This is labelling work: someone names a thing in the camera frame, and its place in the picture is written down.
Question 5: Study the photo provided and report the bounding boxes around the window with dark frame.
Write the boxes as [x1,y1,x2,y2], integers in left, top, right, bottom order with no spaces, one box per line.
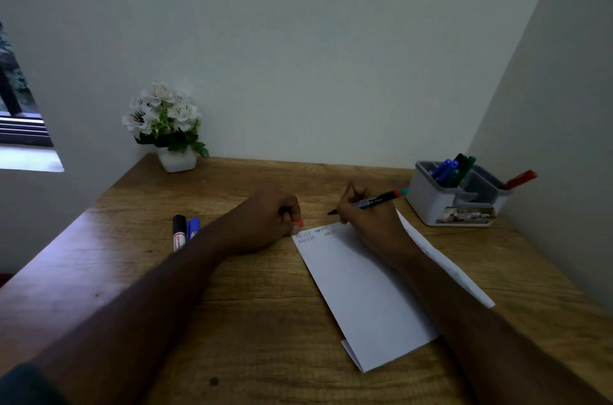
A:
[0,20,54,149]

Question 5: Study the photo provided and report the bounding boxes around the red pen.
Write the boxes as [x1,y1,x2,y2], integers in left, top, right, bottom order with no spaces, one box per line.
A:
[500,170,539,191]

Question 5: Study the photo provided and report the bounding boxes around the grey desk organizer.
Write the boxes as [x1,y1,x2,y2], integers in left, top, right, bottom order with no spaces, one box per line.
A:
[405,160,513,228]

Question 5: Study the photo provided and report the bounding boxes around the person's right hand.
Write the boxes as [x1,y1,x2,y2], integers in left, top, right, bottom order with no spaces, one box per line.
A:
[337,183,423,269]

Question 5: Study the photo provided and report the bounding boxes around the white flowers in white pot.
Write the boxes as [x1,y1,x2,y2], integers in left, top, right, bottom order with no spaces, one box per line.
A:
[121,81,210,174]

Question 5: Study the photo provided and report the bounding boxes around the person's left forearm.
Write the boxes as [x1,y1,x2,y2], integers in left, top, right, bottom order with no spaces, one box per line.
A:
[26,215,240,405]

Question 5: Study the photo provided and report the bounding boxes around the person's left hand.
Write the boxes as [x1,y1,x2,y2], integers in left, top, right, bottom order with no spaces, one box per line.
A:
[225,188,304,256]

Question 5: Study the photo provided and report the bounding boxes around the person's right forearm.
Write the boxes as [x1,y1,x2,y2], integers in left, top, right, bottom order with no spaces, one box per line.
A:
[394,247,613,405]

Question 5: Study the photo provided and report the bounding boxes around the white folded paper sheet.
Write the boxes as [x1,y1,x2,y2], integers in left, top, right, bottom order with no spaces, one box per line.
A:
[291,210,496,374]

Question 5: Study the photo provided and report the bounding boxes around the black marker with red band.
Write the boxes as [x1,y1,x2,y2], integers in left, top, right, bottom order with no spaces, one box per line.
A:
[328,188,409,216]

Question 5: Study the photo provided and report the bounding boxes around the green pen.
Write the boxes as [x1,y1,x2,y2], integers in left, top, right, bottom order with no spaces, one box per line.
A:
[454,156,478,188]

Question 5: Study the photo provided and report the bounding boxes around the black marker with red label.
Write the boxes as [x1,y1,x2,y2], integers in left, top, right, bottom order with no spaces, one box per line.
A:
[172,214,188,253]

